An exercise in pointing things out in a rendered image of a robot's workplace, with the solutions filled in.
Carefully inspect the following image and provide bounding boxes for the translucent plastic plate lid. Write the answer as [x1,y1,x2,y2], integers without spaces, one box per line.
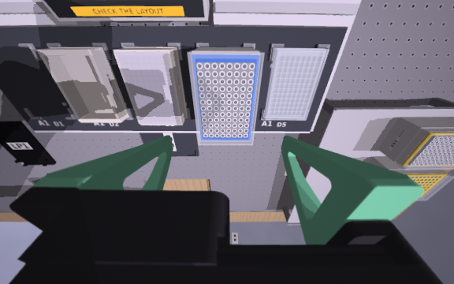
[265,48,329,121]

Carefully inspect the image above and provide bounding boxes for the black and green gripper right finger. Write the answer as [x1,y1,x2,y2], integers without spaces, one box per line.
[281,136,424,245]

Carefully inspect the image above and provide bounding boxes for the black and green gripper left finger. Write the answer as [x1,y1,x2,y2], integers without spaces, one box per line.
[31,135,173,190]

